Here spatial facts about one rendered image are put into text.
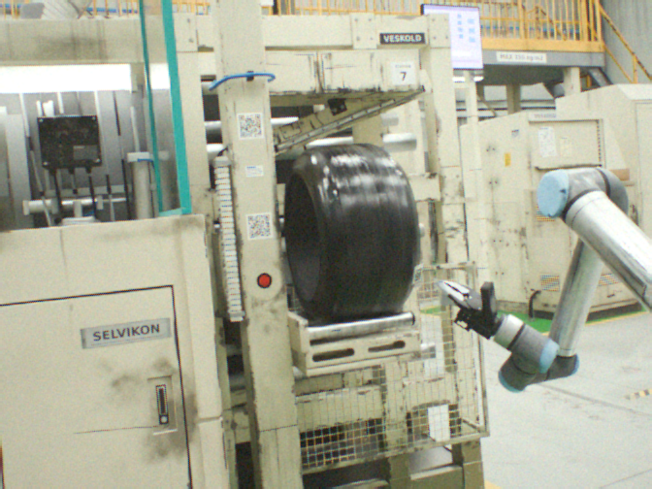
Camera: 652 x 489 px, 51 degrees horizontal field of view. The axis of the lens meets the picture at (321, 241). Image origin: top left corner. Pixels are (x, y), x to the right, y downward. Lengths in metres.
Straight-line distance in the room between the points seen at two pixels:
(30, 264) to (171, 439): 0.39
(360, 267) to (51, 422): 0.96
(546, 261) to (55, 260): 5.86
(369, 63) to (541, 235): 4.54
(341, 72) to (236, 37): 0.48
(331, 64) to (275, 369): 1.03
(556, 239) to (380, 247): 4.81
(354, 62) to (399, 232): 0.73
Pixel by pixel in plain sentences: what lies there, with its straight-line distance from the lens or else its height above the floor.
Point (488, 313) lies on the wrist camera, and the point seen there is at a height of 0.93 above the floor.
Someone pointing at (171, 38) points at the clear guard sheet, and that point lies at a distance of 1.28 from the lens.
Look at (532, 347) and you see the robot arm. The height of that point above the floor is 0.83.
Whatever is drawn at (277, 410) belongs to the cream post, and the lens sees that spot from 2.09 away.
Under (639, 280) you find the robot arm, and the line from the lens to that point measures 1.62.
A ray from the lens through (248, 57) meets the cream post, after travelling 2.05.
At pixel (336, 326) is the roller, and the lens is 2.01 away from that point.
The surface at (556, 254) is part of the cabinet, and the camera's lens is 6.66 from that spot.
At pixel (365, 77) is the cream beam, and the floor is 1.69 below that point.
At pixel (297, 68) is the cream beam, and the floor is 1.72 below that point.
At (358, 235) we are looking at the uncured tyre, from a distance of 1.88.
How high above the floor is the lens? 1.27
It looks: 3 degrees down
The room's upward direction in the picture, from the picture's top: 5 degrees counter-clockwise
